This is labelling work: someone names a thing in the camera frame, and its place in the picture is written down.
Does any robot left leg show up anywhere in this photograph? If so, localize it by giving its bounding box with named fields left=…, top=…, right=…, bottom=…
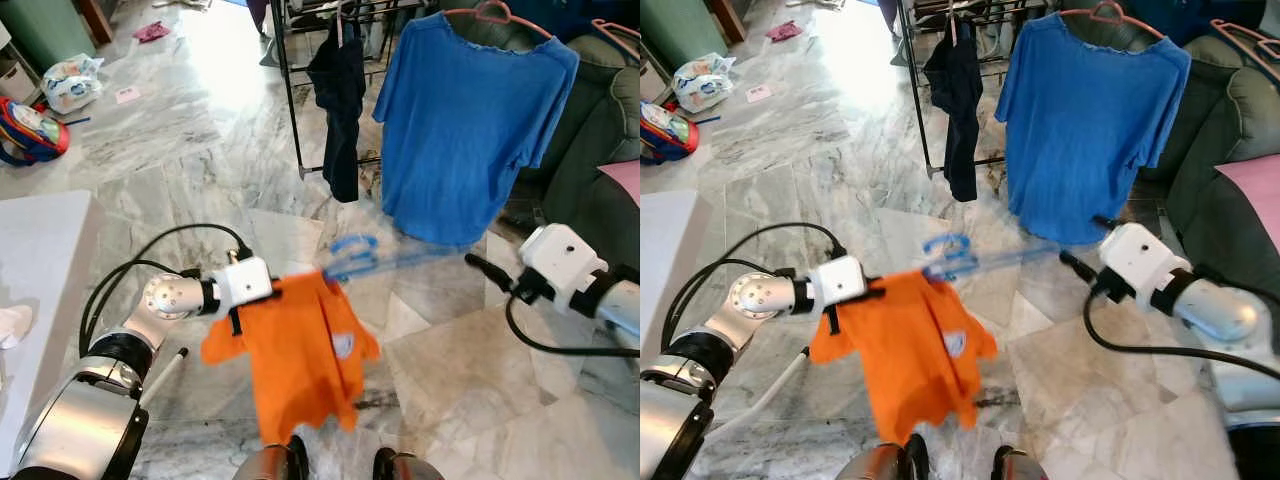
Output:
left=833, top=434, right=933, bottom=480
left=230, top=434, right=313, bottom=480

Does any robot leg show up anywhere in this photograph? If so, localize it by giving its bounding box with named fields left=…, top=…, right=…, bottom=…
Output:
left=833, top=434, right=933, bottom=480
left=230, top=434, right=313, bottom=480
left=371, top=446, right=448, bottom=480
left=988, top=446, right=1053, bottom=480

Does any orange t-shirt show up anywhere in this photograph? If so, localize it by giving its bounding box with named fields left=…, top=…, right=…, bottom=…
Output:
left=199, top=267, right=383, bottom=448
left=807, top=268, right=1001, bottom=448

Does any black metal drying rack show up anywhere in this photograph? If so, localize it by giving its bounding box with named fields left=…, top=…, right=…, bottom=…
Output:
left=266, top=0, right=403, bottom=183
left=893, top=0, right=1013, bottom=183

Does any red and blue backpack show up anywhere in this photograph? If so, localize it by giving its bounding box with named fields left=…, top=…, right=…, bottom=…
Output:
left=0, top=95, right=72, bottom=169
left=640, top=99, right=702, bottom=167

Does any green cabinet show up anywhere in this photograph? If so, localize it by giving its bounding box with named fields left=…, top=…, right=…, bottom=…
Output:
left=0, top=0, right=101, bottom=74
left=640, top=0, right=737, bottom=71

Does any black garment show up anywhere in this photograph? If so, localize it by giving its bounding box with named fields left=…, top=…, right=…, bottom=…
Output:
left=924, top=20, right=988, bottom=204
left=304, top=22, right=370, bottom=205

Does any blue plastic hanger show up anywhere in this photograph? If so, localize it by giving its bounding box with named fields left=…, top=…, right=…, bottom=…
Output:
left=918, top=233, right=1108, bottom=285
left=318, top=233, right=473, bottom=288

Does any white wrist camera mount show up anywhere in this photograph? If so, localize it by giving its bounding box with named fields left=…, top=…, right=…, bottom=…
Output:
left=516, top=222, right=603, bottom=308
left=209, top=254, right=278, bottom=313
left=803, top=254, right=870, bottom=315
left=1097, top=221, right=1188, bottom=311

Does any clear plastic bag of packs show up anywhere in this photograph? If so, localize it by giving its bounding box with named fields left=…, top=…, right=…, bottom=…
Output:
left=671, top=52, right=740, bottom=114
left=41, top=52, right=105, bottom=114

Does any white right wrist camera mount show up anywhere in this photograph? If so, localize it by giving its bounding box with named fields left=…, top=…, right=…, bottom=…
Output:
left=516, top=222, right=603, bottom=308
left=1097, top=221, right=1188, bottom=311

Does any robot right leg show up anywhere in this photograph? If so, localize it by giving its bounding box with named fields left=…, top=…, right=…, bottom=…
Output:
left=371, top=446, right=448, bottom=480
left=988, top=446, right=1053, bottom=480

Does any white drawer unit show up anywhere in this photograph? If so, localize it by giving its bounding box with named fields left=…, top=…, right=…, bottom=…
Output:
left=0, top=20, right=43, bottom=107

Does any salmon pink plastic hanger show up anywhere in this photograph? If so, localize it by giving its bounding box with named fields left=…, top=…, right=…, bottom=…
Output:
left=589, top=17, right=641, bottom=63
left=440, top=0, right=558, bottom=43
left=1058, top=0, right=1168, bottom=43
left=1209, top=17, right=1280, bottom=63

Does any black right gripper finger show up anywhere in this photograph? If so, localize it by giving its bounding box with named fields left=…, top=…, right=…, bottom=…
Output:
left=462, top=251, right=522, bottom=298
left=1057, top=249, right=1103, bottom=289

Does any pink cushion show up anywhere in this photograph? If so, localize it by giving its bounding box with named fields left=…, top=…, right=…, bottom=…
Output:
left=1212, top=151, right=1280, bottom=253
left=597, top=157, right=641, bottom=208

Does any brown wooden post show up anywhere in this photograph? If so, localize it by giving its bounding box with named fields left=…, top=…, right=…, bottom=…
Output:
left=712, top=0, right=749, bottom=46
left=78, top=0, right=116, bottom=46

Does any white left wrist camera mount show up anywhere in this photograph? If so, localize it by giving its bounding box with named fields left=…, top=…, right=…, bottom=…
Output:
left=209, top=254, right=278, bottom=313
left=803, top=254, right=870, bottom=315

